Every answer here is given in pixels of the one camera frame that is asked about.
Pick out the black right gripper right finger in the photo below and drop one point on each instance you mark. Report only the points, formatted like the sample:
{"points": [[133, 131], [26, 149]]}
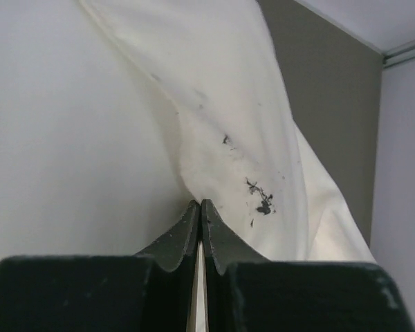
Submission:
{"points": [[247, 292]]}

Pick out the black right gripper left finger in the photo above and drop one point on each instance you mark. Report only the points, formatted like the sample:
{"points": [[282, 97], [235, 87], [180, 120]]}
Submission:
{"points": [[148, 291]]}

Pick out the cream pillowcase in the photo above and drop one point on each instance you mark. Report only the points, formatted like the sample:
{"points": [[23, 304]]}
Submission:
{"points": [[239, 145]]}

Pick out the white pillow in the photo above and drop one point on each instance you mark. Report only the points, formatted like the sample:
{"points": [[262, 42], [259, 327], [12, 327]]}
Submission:
{"points": [[87, 154]]}

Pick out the right aluminium corner post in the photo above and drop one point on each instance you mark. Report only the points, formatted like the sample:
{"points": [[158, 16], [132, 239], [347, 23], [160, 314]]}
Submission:
{"points": [[399, 55]]}

